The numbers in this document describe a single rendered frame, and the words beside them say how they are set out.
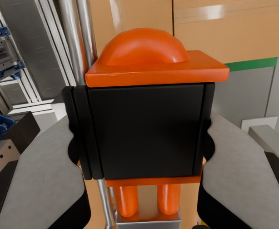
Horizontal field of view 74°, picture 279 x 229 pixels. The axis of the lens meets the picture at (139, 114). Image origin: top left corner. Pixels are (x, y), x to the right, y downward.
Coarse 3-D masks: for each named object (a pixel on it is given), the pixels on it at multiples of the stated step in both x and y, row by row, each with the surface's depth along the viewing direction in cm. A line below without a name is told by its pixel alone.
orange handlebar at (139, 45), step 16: (128, 32) 10; (144, 32) 10; (160, 32) 10; (112, 48) 10; (128, 48) 10; (144, 48) 10; (160, 48) 10; (176, 48) 10; (112, 64) 10; (128, 64) 10; (128, 192) 16; (160, 192) 16; (176, 192) 16; (128, 208) 17; (160, 208) 17; (176, 208) 17
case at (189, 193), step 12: (84, 180) 54; (96, 180) 54; (96, 192) 57; (180, 192) 58; (192, 192) 58; (96, 204) 60; (180, 204) 61; (192, 204) 61; (96, 216) 63; (192, 216) 64; (96, 228) 66
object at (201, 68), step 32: (96, 64) 11; (160, 64) 10; (192, 64) 10; (96, 96) 10; (128, 96) 10; (160, 96) 10; (192, 96) 10; (96, 128) 11; (128, 128) 11; (160, 128) 11; (192, 128) 11; (128, 160) 12; (160, 160) 12; (192, 160) 12
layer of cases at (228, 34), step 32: (96, 0) 66; (128, 0) 67; (160, 0) 67; (192, 0) 67; (224, 0) 68; (256, 0) 68; (96, 32) 72; (192, 32) 73; (224, 32) 73; (256, 32) 73
